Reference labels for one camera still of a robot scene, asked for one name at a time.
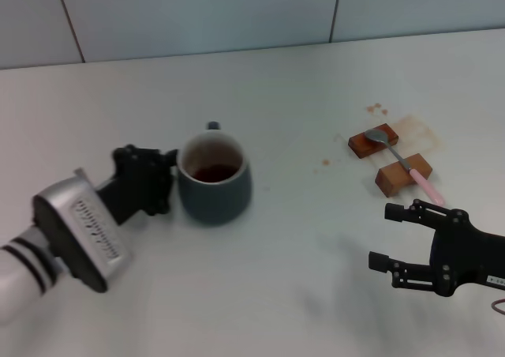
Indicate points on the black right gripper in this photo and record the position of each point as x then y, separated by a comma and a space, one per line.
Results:
469, 254

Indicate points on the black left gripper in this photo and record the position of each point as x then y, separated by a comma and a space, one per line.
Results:
138, 183

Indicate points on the grey ceramic cup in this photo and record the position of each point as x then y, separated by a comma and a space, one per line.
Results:
215, 199

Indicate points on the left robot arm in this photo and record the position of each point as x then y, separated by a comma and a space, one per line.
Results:
19, 270

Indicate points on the dark coffee liquid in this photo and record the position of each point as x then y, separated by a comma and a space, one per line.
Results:
217, 174

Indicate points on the light brown notched wooden block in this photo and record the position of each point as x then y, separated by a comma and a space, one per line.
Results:
394, 181

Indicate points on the dark brown flat wooden block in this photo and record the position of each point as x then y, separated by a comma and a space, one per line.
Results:
367, 143

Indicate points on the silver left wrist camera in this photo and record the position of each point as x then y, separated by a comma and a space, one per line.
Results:
83, 230

